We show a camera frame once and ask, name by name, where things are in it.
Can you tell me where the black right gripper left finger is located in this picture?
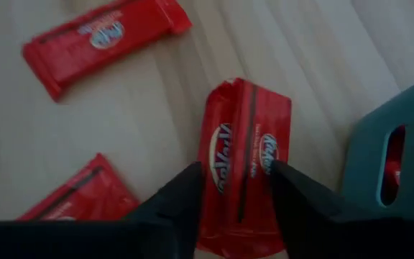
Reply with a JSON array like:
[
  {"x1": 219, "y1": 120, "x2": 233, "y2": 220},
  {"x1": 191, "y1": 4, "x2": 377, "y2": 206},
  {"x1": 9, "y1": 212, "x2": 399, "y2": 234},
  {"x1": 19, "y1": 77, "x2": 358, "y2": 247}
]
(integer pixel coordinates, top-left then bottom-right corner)
[{"x1": 0, "y1": 161, "x2": 205, "y2": 259}]

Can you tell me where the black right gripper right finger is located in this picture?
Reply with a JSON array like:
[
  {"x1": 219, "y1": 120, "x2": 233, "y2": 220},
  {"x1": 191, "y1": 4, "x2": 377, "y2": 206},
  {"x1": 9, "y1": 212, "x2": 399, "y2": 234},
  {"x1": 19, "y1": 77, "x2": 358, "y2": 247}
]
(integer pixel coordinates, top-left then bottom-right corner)
[{"x1": 270, "y1": 160, "x2": 414, "y2": 259}]

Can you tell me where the red KitKat bar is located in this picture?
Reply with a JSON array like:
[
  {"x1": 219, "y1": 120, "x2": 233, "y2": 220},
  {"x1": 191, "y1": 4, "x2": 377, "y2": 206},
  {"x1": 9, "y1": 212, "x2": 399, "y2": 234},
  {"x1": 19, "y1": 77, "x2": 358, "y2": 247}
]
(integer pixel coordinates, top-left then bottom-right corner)
[
  {"x1": 382, "y1": 124, "x2": 408, "y2": 204},
  {"x1": 17, "y1": 152, "x2": 140, "y2": 222},
  {"x1": 195, "y1": 76, "x2": 293, "y2": 259},
  {"x1": 21, "y1": 0, "x2": 194, "y2": 103}
]

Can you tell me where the teal plastic bin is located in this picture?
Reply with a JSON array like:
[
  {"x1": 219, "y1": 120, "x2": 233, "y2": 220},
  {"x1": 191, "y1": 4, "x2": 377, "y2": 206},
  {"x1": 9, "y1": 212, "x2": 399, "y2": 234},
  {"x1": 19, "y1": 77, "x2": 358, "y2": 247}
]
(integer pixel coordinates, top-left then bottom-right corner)
[{"x1": 339, "y1": 71, "x2": 414, "y2": 219}]

